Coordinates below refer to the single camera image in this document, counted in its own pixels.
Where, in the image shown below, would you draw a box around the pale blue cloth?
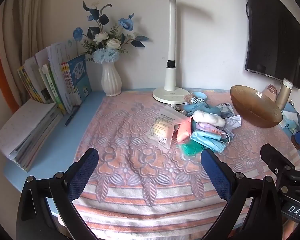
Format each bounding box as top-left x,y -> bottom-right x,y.
224,115 -> 242,132

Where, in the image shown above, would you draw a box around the blue surgical face mask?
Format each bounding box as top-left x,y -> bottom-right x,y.
190,130 -> 231,153

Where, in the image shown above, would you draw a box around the purple wet wipes packet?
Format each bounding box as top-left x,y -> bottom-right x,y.
196,122 -> 234,138

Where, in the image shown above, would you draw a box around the green plastic bag roll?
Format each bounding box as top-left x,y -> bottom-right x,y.
178,140 -> 205,157

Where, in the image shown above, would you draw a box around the coral pink pouch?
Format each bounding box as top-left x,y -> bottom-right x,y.
177,118 -> 192,142

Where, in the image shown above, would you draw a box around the blue checked scrunchie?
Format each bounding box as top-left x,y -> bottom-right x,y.
189,96 -> 205,104

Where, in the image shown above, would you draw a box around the teal cloth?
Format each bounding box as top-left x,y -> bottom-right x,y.
183,102 -> 221,116

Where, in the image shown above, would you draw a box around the small blue round dish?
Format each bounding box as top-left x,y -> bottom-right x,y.
192,92 -> 207,100

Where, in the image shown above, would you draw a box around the white cotton pad packet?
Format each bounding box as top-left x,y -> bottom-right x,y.
146,106 -> 190,150

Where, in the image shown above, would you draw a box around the blue tissue box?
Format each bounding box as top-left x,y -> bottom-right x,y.
280,111 -> 300,134

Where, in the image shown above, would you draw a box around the beige thermos bottle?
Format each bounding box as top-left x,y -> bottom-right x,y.
275,79 -> 293,111

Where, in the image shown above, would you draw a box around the amber glass bowl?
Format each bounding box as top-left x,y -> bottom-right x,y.
230,85 -> 283,128

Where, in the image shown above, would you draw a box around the stacked paper books pile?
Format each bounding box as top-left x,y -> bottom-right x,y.
0,99 -> 63,172

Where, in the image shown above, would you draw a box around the pink floral towel mat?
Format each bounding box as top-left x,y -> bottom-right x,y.
72,89 -> 300,240

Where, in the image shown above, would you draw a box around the brown fluffy scrunchie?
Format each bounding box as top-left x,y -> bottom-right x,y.
184,94 -> 194,104

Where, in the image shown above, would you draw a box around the blue pen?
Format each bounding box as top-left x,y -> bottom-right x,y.
64,106 -> 80,127

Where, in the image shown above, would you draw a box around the upright books row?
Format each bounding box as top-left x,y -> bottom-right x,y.
18,38 -> 91,115

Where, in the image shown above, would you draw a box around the white ribbed vase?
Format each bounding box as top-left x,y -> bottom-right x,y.
101,62 -> 122,97

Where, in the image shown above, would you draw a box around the blue white artificial flowers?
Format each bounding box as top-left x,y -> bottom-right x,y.
72,2 -> 149,64

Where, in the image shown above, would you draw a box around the white desk lamp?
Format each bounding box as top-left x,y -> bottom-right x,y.
153,0 -> 189,105

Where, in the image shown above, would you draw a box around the black wall television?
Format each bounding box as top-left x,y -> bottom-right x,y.
245,0 -> 300,90

